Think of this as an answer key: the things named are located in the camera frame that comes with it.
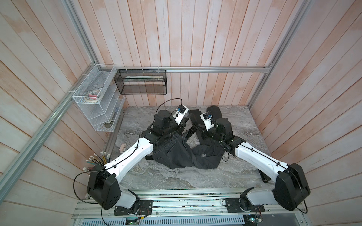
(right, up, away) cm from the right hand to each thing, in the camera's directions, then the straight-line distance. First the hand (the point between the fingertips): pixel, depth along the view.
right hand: (198, 125), depth 83 cm
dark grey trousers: (-16, -14, -6) cm, 22 cm away
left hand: (-7, +3, -7) cm, 10 cm away
